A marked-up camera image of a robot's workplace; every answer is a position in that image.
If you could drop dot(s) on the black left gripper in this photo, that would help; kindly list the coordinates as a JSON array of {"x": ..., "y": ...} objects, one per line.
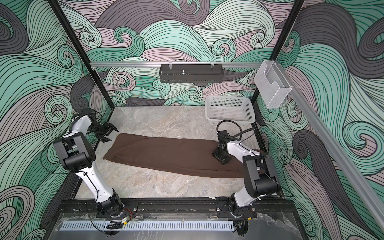
[{"x": 109, "y": 128}]

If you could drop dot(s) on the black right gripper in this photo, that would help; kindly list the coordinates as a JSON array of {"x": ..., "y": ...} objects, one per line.
[{"x": 223, "y": 161}]

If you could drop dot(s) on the brown corduroy trousers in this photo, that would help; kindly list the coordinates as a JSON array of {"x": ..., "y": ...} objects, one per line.
[{"x": 191, "y": 157}]

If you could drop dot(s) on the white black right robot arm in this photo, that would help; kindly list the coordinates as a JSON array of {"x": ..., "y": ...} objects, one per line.
[{"x": 258, "y": 169}]

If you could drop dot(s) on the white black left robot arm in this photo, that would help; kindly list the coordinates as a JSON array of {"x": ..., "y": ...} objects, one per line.
[{"x": 78, "y": 156}]

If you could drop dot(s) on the white plastic laundry basket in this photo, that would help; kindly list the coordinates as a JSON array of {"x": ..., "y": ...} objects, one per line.
[{"x": 237, "y": 109}]

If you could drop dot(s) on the black corner post right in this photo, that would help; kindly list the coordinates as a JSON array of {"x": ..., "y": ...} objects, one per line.
[{"x": 286, "y": 30}]

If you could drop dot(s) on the black corner post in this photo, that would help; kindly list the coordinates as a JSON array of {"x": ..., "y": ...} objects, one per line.
[
  {"x": 55, "y": 6},
  {"x": 286, "y": 30}
]

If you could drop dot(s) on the aluminium rail back wall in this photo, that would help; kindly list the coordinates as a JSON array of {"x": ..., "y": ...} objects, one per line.
[{"x": 137, "y": 64}]

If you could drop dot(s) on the aluminium rail wall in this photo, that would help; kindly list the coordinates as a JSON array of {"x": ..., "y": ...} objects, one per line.
[
  {"x": 367, "y": 194},
  {"x": 137, "y": 64}
]

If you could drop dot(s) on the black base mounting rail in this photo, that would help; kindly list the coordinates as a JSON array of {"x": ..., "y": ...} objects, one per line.
[{"x": 220, "y": 207}]

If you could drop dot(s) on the clear plastic wall bin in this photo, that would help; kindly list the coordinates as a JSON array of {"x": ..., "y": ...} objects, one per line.
[{"x": 273, "y": 84}]

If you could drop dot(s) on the black perforated wall tray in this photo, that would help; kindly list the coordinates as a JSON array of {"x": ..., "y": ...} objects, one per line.
[{"x": 198, "y": 74}]

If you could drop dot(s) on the black corner post left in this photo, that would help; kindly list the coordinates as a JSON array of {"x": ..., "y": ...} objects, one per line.
[{"x": 55, "y": 6}]

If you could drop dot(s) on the white slotted cable duct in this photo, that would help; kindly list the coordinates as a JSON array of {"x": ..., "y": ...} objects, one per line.
[{"x": 151, "y": 226}]

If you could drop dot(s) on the aluminium rail right wall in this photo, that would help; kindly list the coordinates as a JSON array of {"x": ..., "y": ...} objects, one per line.
[{"x": 367, "y": 194}]

